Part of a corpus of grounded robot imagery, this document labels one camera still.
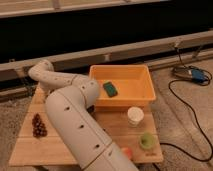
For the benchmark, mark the wooden table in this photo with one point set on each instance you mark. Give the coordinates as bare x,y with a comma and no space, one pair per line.
50,150

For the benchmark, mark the dark grape bunch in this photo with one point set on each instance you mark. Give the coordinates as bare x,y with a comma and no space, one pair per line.
39,128

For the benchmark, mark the green plastic cup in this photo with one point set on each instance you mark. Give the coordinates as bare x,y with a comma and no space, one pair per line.
147,141

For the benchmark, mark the blue grey floor device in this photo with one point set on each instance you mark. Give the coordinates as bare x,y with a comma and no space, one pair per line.
189,73

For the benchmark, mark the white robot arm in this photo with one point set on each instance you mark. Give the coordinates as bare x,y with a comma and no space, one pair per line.
66,107

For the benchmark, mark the orange plastic bin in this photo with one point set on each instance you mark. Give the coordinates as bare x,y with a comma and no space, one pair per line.
132,82

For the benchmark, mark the white paper cup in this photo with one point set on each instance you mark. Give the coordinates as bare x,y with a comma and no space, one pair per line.
135,116

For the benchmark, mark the peach fruit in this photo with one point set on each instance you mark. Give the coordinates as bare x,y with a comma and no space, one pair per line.
128,152

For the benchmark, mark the green sponge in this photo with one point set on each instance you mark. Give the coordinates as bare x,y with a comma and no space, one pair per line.
110,89

